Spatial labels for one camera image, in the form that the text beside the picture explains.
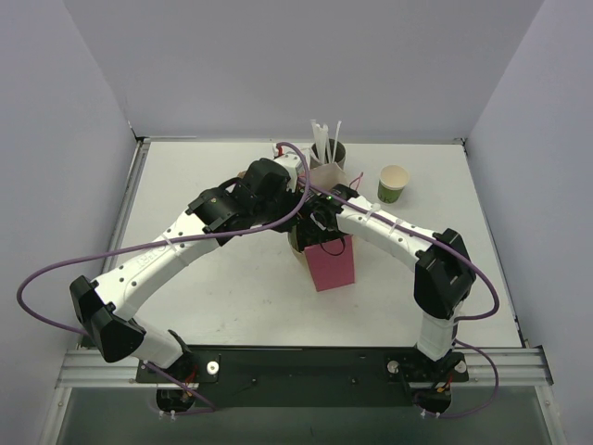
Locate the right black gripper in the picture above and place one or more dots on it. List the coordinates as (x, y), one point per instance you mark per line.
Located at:
(310, 228)

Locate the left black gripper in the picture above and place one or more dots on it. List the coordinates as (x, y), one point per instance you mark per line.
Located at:
(287, 209)

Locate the brown paper takeout bag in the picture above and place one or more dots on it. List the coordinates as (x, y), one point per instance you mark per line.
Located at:
(330, 263)

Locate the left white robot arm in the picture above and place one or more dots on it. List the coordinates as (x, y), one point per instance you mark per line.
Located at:
(106, 305)

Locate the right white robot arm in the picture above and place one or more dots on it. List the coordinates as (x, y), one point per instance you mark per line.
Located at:
(442, 280)

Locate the green paper coffee cup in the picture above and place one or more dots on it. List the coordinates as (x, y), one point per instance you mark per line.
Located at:
(392, 181)

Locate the grey cylindrical straw holder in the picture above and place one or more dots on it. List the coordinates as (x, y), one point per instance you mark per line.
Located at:
(340, 158)

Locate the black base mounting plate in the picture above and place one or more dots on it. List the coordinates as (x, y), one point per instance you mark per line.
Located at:
(327, 377)

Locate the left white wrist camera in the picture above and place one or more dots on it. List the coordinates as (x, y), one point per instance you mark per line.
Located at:
(292, 162)

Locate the aluminium frame rail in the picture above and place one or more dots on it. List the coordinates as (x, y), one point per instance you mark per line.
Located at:
(216, 364)

